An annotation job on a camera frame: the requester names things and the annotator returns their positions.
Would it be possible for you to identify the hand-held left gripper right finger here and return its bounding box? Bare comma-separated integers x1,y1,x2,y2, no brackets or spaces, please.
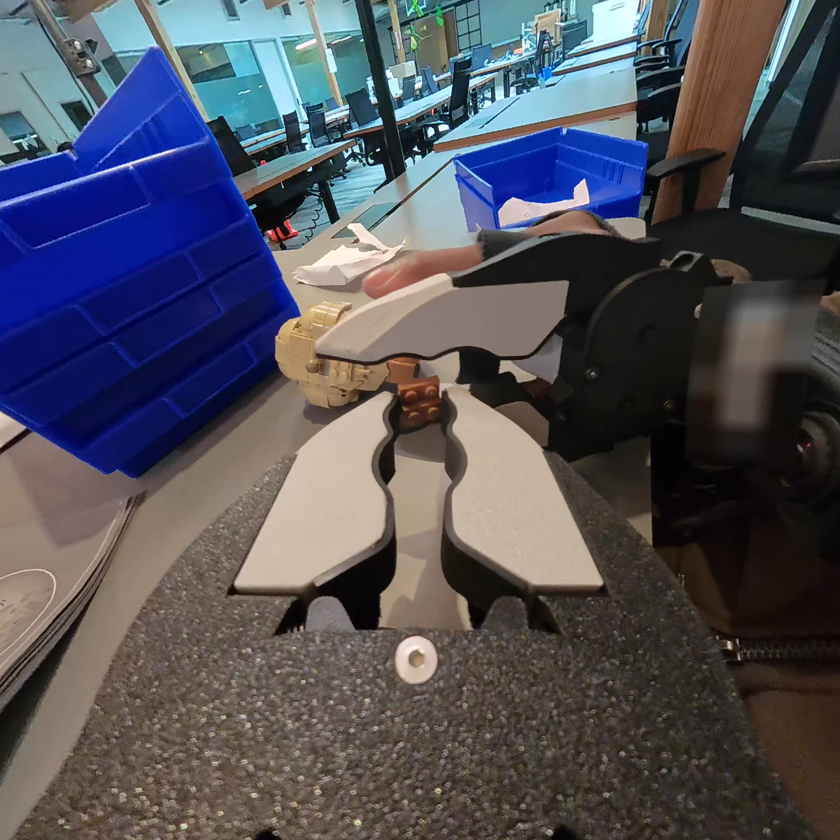
439,386,606,595

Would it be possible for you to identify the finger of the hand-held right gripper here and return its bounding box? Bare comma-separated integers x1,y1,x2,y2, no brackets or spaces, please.
493,398,552,447
313,276,573,368

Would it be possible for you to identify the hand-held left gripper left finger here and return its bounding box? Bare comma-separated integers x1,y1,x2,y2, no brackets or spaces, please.
233,390,399,599

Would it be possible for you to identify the small orange brick assembly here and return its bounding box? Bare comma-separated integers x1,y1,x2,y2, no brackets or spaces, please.
397,374,445,431

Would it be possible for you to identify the tan brown brick toy figure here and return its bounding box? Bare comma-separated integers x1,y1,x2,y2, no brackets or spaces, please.
275,301,421,410

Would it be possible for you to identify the grey instruction booklet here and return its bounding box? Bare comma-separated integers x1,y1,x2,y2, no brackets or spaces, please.
0,414,145,716

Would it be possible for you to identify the grey desk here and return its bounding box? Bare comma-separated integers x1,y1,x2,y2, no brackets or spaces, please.
0,151,657,840

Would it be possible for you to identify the person's right hand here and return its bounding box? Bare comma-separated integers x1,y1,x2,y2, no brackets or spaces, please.
360,210,618,300

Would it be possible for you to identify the torn white paper bag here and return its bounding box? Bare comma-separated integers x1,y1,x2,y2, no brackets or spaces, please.
292,222,408,290

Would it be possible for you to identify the white paper sheet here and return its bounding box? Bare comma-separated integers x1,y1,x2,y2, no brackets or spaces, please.
497,179,592,229

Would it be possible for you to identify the small blue storage bin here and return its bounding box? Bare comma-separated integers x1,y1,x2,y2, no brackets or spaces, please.
453,126,649,233

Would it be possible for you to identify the long wooden table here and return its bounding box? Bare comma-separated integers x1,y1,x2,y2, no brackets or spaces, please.
230,138,358,237
434,63,640,153

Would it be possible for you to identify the black office chair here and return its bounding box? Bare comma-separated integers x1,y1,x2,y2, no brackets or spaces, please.
206,116,316,248
644,0,840,257

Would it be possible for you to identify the wooden pillar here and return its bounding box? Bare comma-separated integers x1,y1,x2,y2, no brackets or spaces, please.
653,0,791,224

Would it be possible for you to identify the person's brown jacket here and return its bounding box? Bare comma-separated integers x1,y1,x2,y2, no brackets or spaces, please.
657,525,840,840

